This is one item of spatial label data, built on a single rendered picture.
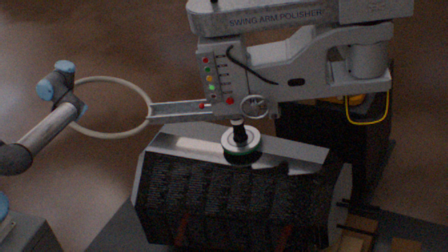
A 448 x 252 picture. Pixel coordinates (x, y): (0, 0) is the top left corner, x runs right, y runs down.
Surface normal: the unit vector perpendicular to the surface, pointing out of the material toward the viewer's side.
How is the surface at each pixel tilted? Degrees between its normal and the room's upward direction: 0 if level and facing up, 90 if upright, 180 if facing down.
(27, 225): 0
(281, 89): 90
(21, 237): 0
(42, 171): 0
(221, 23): 90
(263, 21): 90
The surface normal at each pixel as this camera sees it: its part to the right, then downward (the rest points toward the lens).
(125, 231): -0.16, -0.76
